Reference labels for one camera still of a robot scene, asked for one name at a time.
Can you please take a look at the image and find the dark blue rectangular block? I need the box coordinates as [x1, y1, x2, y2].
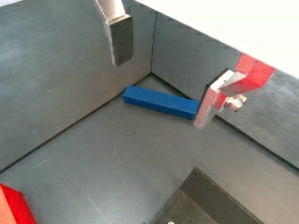
[123, 86, 201, 120]

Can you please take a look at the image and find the black curved fixture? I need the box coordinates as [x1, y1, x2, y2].
[149, 167, 266, 224]

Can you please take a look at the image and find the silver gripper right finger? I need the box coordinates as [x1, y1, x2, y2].
[194, 53, 276, 129]

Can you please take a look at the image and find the red peg board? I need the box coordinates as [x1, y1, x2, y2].
[0, 183, 37, 224]

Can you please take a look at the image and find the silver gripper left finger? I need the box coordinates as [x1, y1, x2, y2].
[94, 0, 134, 66]

